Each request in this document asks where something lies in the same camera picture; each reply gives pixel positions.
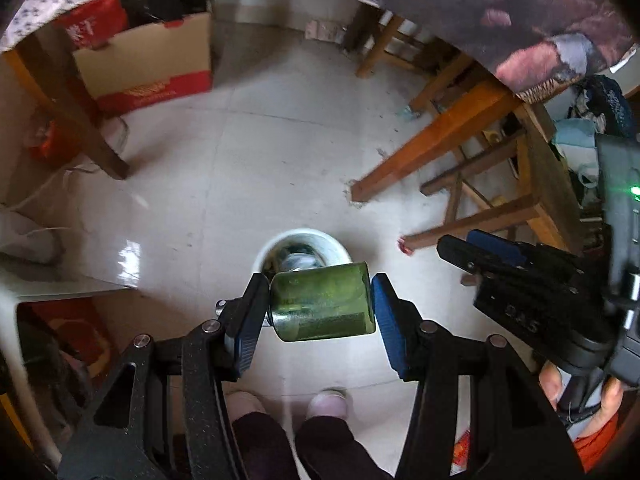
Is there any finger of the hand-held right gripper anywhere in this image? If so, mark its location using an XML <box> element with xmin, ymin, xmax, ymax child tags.
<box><xmin>436</xmin><ymin>235</ymin><xmax>506</xmax><ymax>281</ymax></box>
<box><xmin>467</xmin><ymin>229</ymin><xmax>538</xmax><ymax>273</ymax></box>

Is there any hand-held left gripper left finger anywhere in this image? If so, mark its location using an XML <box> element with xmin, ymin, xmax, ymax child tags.
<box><xmin>57</xmin><ymin>272</ymin><xmax>273</xmax><ymax>480</ymax></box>

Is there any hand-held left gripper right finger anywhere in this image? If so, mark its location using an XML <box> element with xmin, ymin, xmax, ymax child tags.
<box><xmin>371</xmin><ymin>272</ymin><xmax>586</xmax><ymax>480</ymax></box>

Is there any green glass jar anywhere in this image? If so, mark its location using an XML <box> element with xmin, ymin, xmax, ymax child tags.
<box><xmin>269</xmin><ymin>261</ymin><xmax>377</xmax><ymax>343</ymax></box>

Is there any person's right hand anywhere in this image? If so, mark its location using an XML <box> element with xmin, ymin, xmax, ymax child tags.
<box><xmin>539</xmin><ymin>362</ymin><xmax>626</xmax><ymax>436</ymax></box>

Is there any wooden stool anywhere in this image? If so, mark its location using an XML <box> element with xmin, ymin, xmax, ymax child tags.
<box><xmin>356</xmin><ymin>12</ymin><xmax>476</xmax><ymax>116</ymax></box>
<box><xmin>402</xmin><ymin>102</ymin><xmax>583</xmax><ymax>256</ymax></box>

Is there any person's right shoe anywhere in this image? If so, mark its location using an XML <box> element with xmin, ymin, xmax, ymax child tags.
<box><xmin>306</xmin><ymin>389</ymin><xmax>348</xmax><ymax>420</ymax></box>

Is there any wooden table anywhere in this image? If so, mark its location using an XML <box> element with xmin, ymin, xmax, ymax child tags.
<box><xmin>5</xmin><ymin>5</ymin><xmax>526</xmax><ymax>207</ymax></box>

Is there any person's left leg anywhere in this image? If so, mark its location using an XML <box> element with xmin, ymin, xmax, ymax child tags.
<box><xmin>232</xmin><ymin>412</ymin><xmax>293</xmax><ymax>480</ymax></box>

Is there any light blue cloth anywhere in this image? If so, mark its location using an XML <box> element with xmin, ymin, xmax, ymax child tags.
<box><xmin>552</xmin><ymin>120</ymin><xmax>601</xmax><ymax>186</ymax></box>

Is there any person's orange clothing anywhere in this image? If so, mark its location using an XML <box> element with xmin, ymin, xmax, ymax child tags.
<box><xmin>572</xmin><ymin>415</ymin><xmax>621</xmax><ymax>476</ymax></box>

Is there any red paper scrap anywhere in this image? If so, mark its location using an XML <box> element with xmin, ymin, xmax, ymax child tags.
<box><xmin>452</xmin><ymin>430</ymin><xmax>471</xmax><ymax>466</ymax></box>

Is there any blue patterned cloth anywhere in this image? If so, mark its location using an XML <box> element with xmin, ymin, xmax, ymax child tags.
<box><xmin>582</xmin><ymin>75</ymin><xmax>638</xmax><ymax>136</ymax></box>

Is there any white plastic stool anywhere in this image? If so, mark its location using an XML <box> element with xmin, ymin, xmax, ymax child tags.
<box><xmin>0</xmin><ymin>262</ymin><xmax>138</xmax><ymax>321</ymax></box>

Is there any white plastic bag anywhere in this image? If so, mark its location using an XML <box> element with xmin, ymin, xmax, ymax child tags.
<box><xmin>0</xmin><ymin>205</ymin><xmax>61</xmax><ymax>263</ymax></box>

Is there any red plastic bag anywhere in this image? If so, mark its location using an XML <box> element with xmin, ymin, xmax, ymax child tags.
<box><xmin>30</xmin><ymin>122</ymin><xmax>76</xmax><ymax>161</ymax></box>

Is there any red cardboard box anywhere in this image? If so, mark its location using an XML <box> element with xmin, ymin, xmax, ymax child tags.
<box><xmin>57</xmin><ymin>0</ymin><xmax>213</xmax><ymax>116</ymax></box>

